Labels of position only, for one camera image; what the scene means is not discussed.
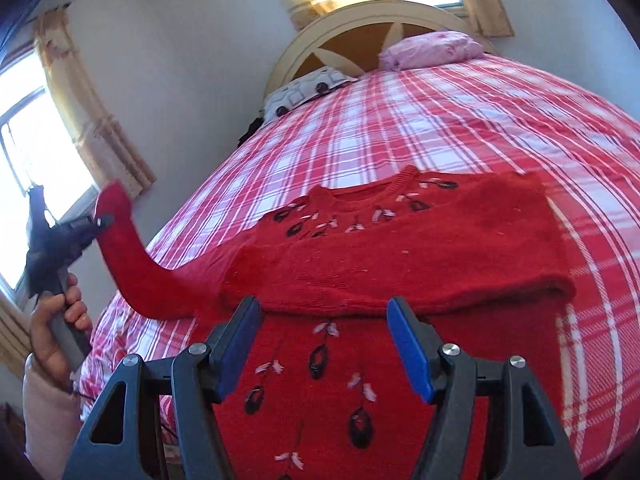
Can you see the left side window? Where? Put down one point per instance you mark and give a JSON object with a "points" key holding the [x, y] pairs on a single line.
{"points": [[35, 149]]}

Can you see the pink sleeved left forearm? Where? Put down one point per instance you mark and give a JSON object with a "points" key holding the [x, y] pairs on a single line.
{"points": [[52, 420]]}

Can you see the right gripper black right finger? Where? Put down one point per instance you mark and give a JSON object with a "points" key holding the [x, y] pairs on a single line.
{"points": [[524, 438]]}

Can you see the pink pillow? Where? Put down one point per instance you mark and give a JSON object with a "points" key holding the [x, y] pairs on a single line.
{"points": [[430, 49]]}

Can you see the cream wooden headboard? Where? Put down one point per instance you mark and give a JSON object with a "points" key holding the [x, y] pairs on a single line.
{"points": [[350, 39]]}

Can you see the white patterned pillow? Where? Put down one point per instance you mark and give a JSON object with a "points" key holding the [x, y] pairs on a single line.
{"points": [[302, 90]]}

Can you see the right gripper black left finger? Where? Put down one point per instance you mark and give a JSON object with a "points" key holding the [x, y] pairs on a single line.
{"points": [[122, 436]]}

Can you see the red white plaid bedspread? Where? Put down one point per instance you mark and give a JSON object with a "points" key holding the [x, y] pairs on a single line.
{"points": [[486, 116]]}

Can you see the lower beige curtain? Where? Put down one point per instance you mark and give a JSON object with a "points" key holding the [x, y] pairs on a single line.
{"points": [[15, 344]]}

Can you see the beige curtain beside window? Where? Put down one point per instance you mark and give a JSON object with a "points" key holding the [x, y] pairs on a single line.
{"points": [[98, 137]]}

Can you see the red knitted sweater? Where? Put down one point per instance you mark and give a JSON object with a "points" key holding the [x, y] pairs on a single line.
{"points": [[323, 394]]}

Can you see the beige curtain behind headboard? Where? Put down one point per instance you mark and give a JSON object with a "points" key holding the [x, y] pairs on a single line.
{"points": [[489, 18]]}

